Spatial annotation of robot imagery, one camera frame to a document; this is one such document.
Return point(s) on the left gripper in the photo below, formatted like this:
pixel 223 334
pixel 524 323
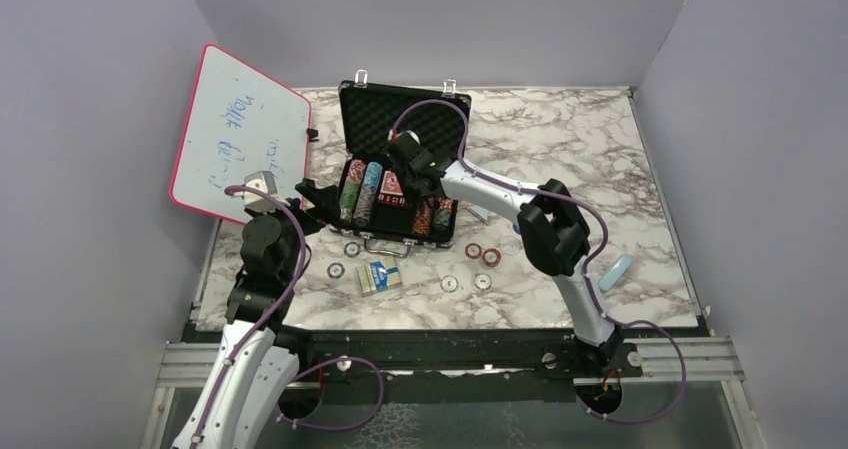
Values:
pixel 324 199

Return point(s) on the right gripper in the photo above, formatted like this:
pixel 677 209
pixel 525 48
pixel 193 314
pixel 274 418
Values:
pixel 415 199

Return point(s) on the blue playing card deck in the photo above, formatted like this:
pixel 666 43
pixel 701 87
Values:
pixel 378 276

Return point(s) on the red poker chip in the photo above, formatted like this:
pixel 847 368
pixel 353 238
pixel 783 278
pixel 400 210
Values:
pixel 473 251
pixel 491 257

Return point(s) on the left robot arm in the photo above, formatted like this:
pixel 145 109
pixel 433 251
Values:
pixel 258 355

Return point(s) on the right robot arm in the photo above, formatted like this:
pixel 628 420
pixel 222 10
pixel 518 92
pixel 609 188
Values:
pixel 553 231

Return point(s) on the red green chip stack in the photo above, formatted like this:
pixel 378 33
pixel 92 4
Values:
pixel 350 188

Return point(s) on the red playing card deck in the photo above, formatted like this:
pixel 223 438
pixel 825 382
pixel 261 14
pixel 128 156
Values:
pixel 390 185

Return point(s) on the red dice in case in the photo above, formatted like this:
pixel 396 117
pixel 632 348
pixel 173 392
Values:
pixel 392 200

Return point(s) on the orange black chip stack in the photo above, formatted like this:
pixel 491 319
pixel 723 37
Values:
pixel 423 218

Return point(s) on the blue orange chip stack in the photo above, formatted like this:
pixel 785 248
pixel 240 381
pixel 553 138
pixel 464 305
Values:
pixel 367 195

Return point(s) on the black poker case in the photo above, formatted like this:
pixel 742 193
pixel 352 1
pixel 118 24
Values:
pixel 370 113

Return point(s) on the purple green chip stack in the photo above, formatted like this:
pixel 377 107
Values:
pixel 442 214

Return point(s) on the grey poker chip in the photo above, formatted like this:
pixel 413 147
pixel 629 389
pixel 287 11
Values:
pixel 352 249

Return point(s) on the blue white poker chip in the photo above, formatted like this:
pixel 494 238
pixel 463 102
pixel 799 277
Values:
pixel 335 270

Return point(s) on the clear plastic triangle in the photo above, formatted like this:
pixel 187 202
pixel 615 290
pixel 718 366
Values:
pixel 481 214

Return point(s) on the pink framed whiteboard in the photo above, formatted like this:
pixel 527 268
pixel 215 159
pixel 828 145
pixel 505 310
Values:
pixel 239 121

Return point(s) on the white poker chip right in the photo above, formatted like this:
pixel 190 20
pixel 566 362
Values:
pixel 482 281

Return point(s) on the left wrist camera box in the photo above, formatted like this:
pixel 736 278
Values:
pixel 262 191

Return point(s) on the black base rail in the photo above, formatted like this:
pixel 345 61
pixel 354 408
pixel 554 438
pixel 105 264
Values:
pixel 468 366

